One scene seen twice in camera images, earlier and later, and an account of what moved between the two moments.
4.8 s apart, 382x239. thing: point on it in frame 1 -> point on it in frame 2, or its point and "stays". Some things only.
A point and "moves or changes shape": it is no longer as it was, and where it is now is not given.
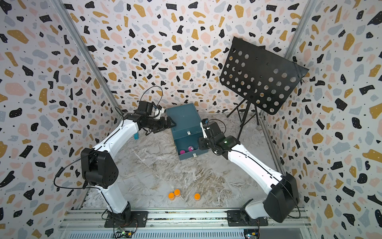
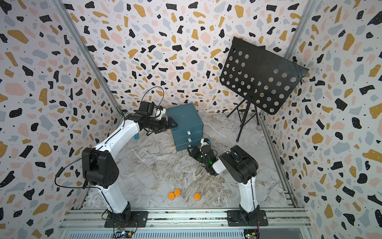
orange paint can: (171, 196) stays
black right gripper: (201, 143) -> (194, 152)
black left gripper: (163, 126) stays
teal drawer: (188, 147) moves or changes shape
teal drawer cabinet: (187, 130) stays
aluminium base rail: (179, 223) stays
